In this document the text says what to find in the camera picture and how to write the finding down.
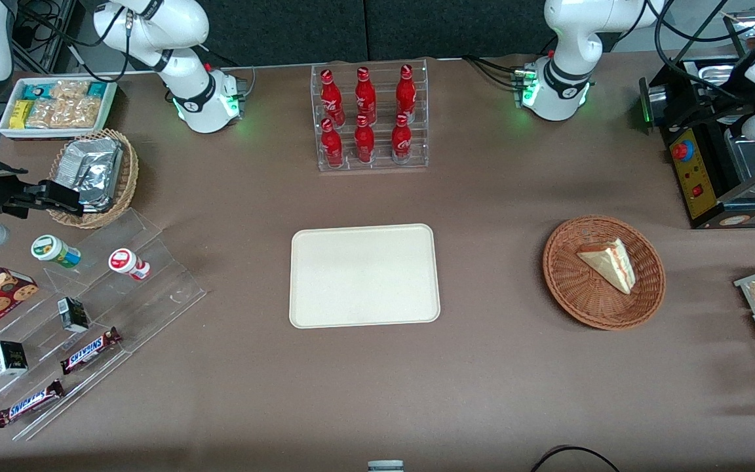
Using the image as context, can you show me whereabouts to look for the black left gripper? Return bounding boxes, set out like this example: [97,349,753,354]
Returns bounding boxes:
[702,72,755,133]

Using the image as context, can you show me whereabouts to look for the triangle sandwich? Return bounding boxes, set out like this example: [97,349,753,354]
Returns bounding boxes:
[577,237,637,295]

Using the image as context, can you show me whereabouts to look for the light wicker basket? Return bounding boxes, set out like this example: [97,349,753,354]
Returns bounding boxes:
[48,128,140,229]

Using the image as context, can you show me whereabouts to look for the white rectangular snack tray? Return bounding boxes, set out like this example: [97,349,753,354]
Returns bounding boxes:
[0,77,118,140]

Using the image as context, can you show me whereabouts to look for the brown round wicker basket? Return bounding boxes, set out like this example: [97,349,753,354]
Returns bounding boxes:
[543,215,667,330]

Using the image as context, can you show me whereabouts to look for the cream plastic tray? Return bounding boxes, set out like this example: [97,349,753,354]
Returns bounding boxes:
[289,224,442,329]

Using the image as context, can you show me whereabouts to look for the silver foil bag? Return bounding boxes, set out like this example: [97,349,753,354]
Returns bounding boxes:
[76,189,117,213]
[55,138,123,199]

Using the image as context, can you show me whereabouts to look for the green lid cup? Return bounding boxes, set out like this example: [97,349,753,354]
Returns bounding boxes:
[30,234,82,269]

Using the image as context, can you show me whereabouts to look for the red lid cup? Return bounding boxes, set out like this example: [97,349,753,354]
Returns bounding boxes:
[108,248,151,281]

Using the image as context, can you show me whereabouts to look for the clear cracker bag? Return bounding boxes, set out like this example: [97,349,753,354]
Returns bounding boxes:
[50,80,90,101]
[56,97,102,129]
[27,98,64,129]

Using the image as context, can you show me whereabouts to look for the black hot food display case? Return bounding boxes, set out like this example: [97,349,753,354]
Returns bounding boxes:
[640,13,755,230]

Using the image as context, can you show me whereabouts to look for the small black carton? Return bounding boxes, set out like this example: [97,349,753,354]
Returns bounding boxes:
[0,340,29,377]
[57,297,90,334]

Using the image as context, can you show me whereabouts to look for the clear acrylic stepped display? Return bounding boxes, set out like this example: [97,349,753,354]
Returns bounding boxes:
[0,208,208,441]

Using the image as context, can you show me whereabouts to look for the snickers chocolate bar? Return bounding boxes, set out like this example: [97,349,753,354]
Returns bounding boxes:
[0,379,66,429]
[60,326,123,376]

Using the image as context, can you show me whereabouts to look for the black equipment rack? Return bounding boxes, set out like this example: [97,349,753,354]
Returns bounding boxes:
[10,0,85,74]

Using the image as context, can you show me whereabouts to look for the red cola bottle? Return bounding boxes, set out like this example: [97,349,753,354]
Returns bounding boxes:
[391,113,414,164]
[320,118,345,167]
[354,115,376,164]
[320,69,345,125]
[355,67,378,124]
[396,64,417,122]

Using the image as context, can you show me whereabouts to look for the clear acrylic bottle rack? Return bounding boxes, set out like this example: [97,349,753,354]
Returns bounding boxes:
[311,59,429,172]

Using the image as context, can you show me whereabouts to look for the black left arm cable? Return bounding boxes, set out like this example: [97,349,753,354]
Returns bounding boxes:
[651,0,745,103]

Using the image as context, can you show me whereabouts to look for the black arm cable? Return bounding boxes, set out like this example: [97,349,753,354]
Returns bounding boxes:
[17,0,155,83]
[651,0,745,103]

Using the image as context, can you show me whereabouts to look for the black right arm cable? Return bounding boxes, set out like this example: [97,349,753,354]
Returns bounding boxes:
[17,0,155,83]

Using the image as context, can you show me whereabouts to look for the black left arm base cables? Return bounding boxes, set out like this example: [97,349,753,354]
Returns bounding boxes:
[463,55,526,90]

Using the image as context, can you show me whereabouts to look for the black table edge cable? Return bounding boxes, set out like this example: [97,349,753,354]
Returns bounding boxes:
[532,445,621,472]

